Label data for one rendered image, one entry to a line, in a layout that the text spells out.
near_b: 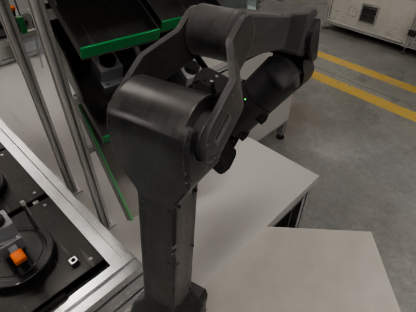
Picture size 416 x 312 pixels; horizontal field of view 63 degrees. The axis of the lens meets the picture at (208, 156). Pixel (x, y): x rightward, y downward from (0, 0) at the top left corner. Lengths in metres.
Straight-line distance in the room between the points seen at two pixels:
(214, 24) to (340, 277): 0.70
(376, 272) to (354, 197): 1.42
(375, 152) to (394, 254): 0.86
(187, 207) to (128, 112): 0.10
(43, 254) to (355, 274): 0.67
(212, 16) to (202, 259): 0.65
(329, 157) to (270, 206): 1.62
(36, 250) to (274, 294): 0.50
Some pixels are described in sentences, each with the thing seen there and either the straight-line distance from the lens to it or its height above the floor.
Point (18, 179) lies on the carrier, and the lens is 0.97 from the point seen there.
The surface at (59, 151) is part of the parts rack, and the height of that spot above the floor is 1.01.
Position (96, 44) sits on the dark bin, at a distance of 0.54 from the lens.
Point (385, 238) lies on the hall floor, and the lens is 2.16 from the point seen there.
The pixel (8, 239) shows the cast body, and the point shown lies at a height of 1.05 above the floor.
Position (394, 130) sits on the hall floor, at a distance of 3.00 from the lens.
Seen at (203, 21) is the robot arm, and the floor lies 1.48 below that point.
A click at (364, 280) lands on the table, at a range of 0.88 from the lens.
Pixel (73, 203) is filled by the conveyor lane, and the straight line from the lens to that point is 0.87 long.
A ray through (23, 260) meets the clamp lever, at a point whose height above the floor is 1.06.
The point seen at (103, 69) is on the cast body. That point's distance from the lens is 0.65.
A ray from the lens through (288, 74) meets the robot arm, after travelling 0.43.
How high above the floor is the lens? 1.57
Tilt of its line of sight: 41 degrees down
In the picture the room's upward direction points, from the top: straight up
